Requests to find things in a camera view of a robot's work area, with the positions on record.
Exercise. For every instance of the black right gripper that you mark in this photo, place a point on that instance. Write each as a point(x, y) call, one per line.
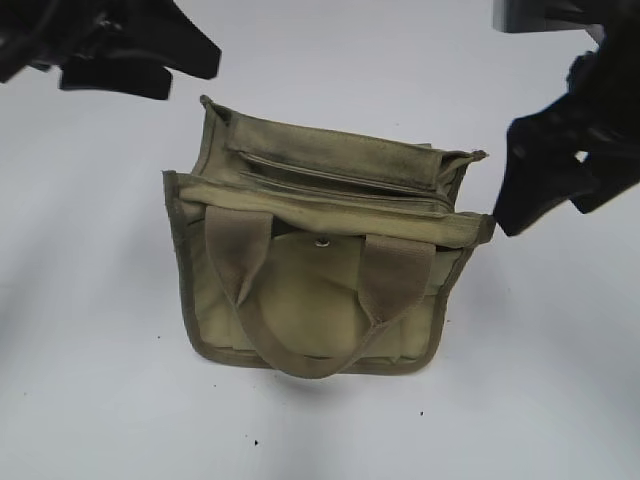
point(598, 116)

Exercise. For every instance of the olive yellow canvas bag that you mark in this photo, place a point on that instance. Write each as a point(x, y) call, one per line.
point(317, 252)

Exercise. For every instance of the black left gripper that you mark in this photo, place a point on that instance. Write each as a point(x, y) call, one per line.
point(139, 38)

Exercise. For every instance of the grey right arm camera box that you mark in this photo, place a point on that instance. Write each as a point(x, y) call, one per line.
point(529, 16)

